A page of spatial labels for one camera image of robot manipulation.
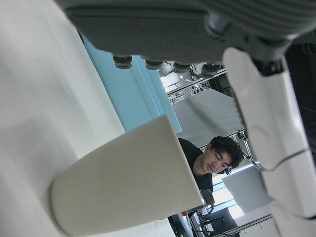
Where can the plain white paper cup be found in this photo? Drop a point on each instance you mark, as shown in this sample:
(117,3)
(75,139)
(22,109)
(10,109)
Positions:
(123,185)

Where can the left robot hand grey white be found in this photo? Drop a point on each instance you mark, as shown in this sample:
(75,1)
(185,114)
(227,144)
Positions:
(158,24)

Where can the light blue board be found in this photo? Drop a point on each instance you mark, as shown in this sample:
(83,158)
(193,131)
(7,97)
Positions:
(128,98)

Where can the teach pendant with red button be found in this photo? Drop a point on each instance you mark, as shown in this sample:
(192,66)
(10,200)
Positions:
(182,223)

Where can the small grey flat panel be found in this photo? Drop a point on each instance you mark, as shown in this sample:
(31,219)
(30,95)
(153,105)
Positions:
(247,192)

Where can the person in black shirt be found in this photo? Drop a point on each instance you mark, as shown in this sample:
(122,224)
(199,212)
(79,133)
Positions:
(217,158)

